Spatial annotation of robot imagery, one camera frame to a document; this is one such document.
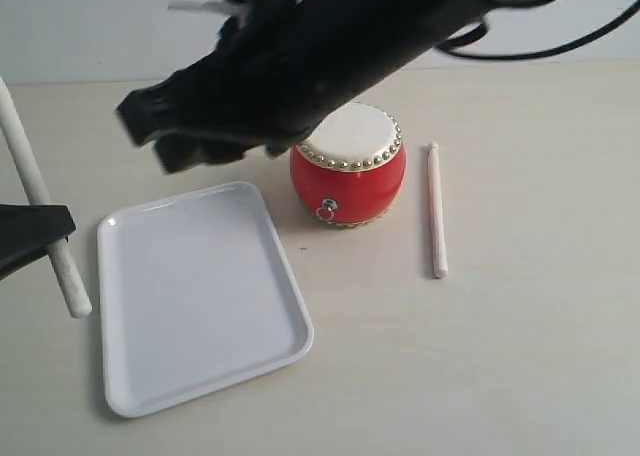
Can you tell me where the small red drum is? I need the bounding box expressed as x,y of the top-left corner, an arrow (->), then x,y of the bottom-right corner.
290,102 -> 406,227

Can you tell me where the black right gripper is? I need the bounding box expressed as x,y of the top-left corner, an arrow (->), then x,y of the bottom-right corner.
180,0 -> 480,155

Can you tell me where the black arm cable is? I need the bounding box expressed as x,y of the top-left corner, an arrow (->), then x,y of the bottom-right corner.
434,0 -> 640,62

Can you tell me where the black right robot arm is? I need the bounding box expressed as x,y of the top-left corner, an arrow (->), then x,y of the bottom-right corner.
116,0 -> 554,173

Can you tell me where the white plastic tray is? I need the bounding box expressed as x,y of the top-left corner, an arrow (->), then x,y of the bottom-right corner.
97,182 -> 314,418

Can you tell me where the white wooden drumstick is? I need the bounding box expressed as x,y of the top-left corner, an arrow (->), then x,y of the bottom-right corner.
1,80 -> 93,319

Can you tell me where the pale wooden drumstick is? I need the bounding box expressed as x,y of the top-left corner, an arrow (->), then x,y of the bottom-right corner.
427,142 -> 449,279

